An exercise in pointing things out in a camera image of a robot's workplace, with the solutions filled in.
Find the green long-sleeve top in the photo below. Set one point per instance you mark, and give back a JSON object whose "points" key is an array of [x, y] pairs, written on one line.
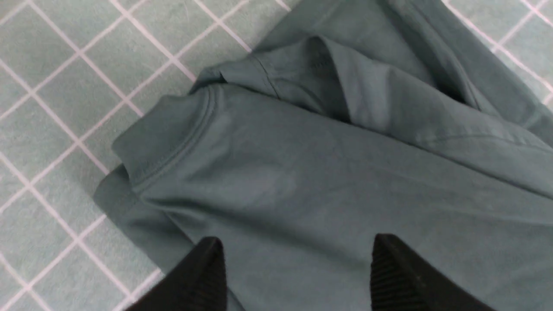
{"points": [[351, 118]]}

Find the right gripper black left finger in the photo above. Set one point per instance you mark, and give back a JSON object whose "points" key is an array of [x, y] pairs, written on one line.
{"points": [[197, 283]]}

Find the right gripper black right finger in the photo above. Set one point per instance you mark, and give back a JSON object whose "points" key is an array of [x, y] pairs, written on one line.
{"points": [[401, 280]]}

